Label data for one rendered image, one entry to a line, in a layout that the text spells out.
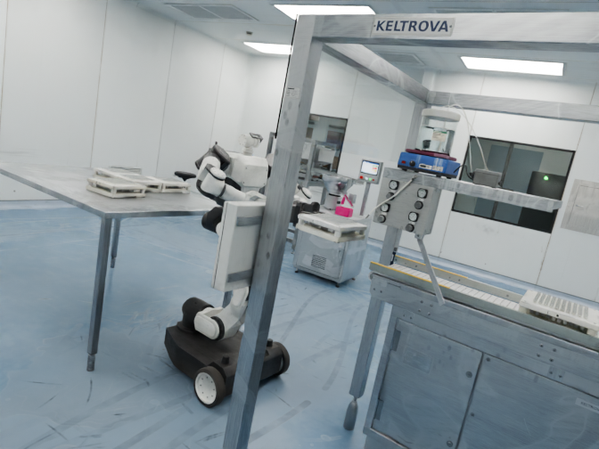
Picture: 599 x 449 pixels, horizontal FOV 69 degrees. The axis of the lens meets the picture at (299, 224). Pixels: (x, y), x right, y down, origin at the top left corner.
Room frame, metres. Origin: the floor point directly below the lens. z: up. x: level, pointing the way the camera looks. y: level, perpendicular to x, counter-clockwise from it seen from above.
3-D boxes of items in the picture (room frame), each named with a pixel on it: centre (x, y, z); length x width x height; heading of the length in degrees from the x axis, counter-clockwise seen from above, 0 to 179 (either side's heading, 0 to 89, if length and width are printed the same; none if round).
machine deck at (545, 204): (1.78, -0.66, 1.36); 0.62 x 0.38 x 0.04; 57
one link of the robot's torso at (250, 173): (2.47, 0.41, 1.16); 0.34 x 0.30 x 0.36; 144
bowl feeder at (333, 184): (4.89, -0.39, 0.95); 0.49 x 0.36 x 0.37; 61
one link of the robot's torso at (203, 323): (2.44, 0.37, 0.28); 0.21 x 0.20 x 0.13; 54
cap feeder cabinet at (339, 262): (4.82, -0.40, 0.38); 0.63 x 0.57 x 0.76; 61
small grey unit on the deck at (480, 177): (1.70, -0.66, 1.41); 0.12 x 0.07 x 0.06; 57
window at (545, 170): (6.39, -2.86, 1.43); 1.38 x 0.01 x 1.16; 61
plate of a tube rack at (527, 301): (1.54, -0.99, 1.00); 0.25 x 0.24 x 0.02; 148
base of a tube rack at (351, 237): (2.06, -0.16, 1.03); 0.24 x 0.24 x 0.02; 53
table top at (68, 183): (2.98, 1.29, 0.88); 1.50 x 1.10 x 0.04; 57
